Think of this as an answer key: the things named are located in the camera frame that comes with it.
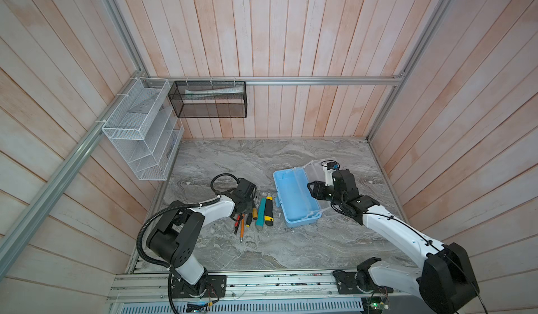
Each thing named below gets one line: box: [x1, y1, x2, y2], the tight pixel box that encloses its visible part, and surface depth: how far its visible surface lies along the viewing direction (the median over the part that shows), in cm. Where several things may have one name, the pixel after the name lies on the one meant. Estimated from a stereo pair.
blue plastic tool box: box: [273, 158, 330, 228], surface depth 93 cm
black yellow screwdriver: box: [245, 207, 258, 228], surface depth 90 cm
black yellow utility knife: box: [264, 196, 275, 227], surface depth 94 cm
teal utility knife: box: [254, 197, 267, 228], surface depth 92 cm
